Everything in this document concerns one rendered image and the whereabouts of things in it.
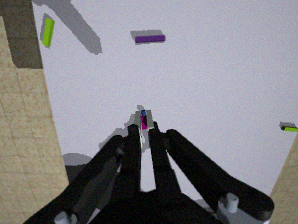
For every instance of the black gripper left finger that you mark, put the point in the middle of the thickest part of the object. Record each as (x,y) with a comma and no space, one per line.
(78,201)

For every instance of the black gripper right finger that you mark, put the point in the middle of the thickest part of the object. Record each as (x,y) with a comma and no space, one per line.
(233,201)

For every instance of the purple rod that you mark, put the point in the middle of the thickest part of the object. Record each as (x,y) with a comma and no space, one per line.
(155,38)

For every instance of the lime green rod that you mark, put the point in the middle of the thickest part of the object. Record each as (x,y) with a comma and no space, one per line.
(287,128)
(49,26)

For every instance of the small magenta block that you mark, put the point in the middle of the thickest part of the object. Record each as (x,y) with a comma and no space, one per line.
(144,122)

